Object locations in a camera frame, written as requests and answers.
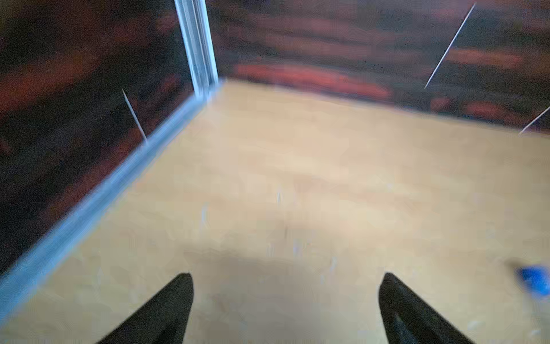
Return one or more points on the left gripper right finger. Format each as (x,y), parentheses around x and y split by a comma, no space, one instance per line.
(407,318)

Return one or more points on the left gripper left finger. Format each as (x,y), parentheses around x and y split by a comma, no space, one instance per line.
(162,319)

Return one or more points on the blue stopper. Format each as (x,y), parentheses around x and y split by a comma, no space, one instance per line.
(535,279)

